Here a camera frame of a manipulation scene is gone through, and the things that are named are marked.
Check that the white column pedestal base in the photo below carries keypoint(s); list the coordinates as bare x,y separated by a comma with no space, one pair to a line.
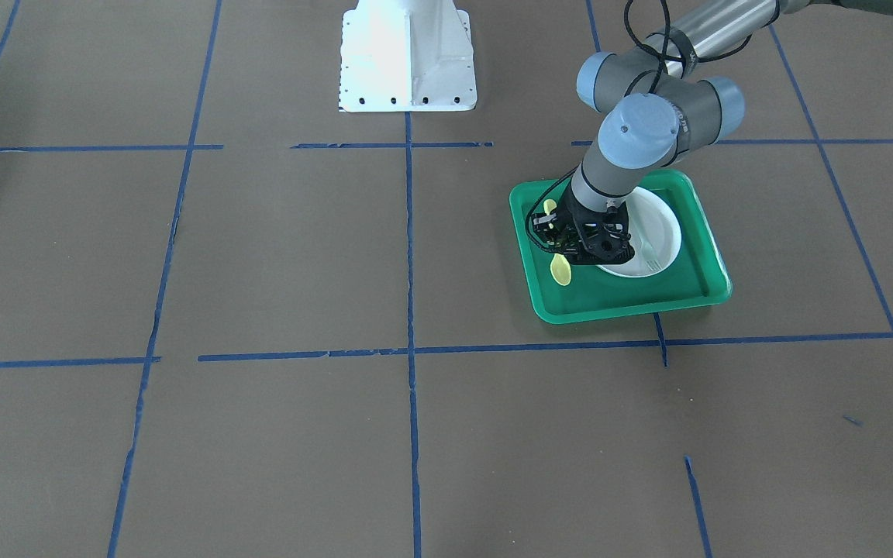
399,56

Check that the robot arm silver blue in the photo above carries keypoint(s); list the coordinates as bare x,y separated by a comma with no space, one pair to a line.
654,115

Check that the white round plate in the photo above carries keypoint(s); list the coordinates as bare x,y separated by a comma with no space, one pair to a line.
650,215

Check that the translucent blue plastic fork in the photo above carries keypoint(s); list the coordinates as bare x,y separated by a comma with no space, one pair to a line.
648,254

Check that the green plastic tray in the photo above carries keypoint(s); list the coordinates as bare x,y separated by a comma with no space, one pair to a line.
697,277

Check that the yellow plastic spoon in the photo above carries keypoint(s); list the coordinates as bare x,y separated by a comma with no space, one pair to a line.
560,268

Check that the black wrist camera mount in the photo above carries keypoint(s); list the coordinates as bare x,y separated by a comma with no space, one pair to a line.
604,237

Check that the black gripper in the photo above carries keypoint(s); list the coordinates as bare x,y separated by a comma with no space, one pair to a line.
573,215

